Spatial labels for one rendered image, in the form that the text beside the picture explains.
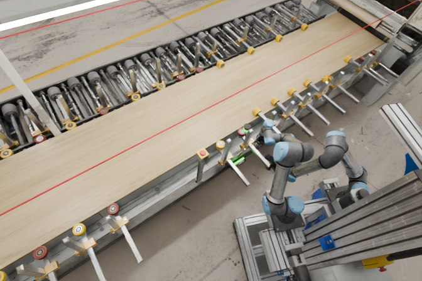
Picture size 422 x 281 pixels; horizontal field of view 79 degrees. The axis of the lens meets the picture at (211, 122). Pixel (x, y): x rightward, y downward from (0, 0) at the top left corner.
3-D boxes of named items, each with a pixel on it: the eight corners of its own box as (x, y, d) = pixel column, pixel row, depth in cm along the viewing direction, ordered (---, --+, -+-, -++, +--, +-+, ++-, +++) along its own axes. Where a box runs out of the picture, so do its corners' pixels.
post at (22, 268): (57, 275, 181) (23, 269, 141) (52, 279, 179) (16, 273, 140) (56, 271, 182) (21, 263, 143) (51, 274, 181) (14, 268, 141)
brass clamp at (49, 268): (61, 268, 171) (58, 268, 167) (39, 282, 166) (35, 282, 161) (58, 260, 174) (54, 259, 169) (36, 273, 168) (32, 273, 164)
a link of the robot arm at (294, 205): (300, 218, 173) (308, 212, 162) (281, 217, 172) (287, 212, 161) (297, 200, 180) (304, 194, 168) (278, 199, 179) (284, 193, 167)
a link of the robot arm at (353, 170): (351, 190, 191) (321, 147, 165) (352, 172, 199) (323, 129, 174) (369, 190, 182) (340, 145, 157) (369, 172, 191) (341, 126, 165)
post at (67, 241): (91, 253, 190) (69, 241, 151) (87, 256, 189) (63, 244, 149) (90, 248, 191) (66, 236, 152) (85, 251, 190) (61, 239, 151)
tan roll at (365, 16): (413, 49, 323) (421, 41, 313) (409, 53, 319) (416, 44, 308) (326, -6, 382) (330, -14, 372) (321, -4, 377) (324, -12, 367)
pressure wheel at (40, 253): (37, 256, 175) (29, 254, 165) (48, 246, 179) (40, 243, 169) (46, 263, 173) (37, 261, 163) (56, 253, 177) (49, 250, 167)
